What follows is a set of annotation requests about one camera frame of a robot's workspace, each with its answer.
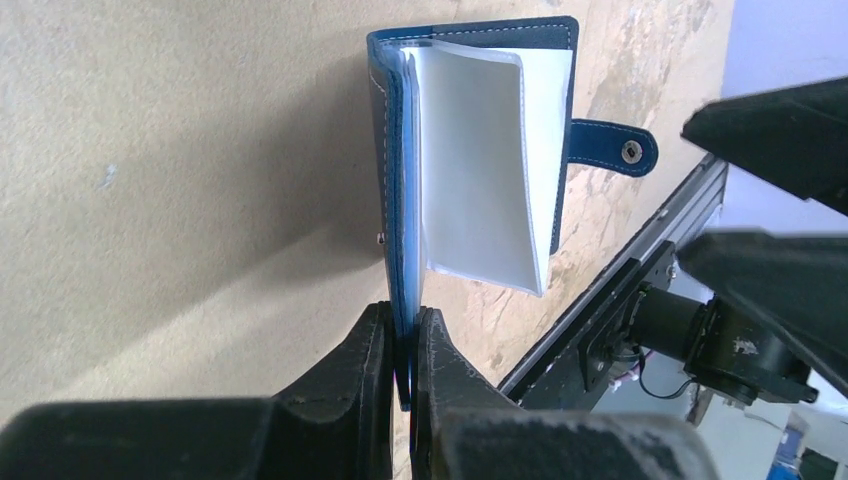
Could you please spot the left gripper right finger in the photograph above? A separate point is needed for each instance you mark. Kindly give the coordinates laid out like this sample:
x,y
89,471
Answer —
x,y
462,427

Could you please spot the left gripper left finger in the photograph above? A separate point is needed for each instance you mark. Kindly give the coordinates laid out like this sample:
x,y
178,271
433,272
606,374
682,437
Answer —
x,y
333,422

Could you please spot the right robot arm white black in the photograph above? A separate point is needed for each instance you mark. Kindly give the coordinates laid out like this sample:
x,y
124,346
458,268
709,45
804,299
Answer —
x,y
779,307

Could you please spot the black aluminium mounting rail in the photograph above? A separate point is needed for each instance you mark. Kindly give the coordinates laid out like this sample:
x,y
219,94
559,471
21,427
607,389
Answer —
x,y
570,366

